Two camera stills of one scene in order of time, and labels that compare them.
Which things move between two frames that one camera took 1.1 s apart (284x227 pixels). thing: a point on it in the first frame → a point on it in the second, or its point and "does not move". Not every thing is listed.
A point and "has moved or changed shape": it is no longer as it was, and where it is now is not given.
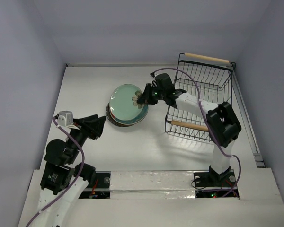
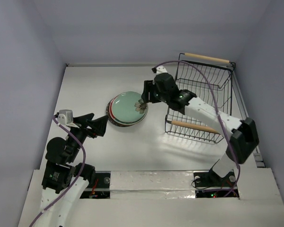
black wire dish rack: [206, 78] does not move
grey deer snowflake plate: [134, 123] → [113, 121]
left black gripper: [93, 125] does not move
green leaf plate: [123, 102] has moved or changed shape
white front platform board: [166, 198] does not move
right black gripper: [150, 93] does not move
